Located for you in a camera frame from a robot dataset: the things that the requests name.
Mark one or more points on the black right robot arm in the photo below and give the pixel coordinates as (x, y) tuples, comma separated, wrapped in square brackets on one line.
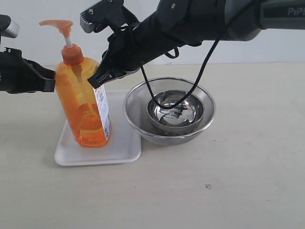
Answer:
[(232, 20)]

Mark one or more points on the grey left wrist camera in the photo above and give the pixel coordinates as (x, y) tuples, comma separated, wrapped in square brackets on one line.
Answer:
[(8, 28)]

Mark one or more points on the small shiny steel bowl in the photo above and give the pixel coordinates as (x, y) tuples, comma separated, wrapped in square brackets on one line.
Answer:
[(187, 113)]

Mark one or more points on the white rectangular plastic tray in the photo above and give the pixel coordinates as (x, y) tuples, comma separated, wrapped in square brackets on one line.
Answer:
[(124, 145)]

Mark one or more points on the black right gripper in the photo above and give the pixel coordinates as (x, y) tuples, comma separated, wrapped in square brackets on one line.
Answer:
[(133, 42)]

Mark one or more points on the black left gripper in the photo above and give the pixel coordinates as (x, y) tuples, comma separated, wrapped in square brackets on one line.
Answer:
[(20, 75)]

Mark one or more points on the orange soap pump bottle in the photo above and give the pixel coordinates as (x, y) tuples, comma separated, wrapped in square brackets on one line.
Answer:
[(86, 108)]

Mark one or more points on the large steel mesh colander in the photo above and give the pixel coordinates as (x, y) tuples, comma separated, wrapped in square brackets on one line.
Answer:
[(135, 111)]

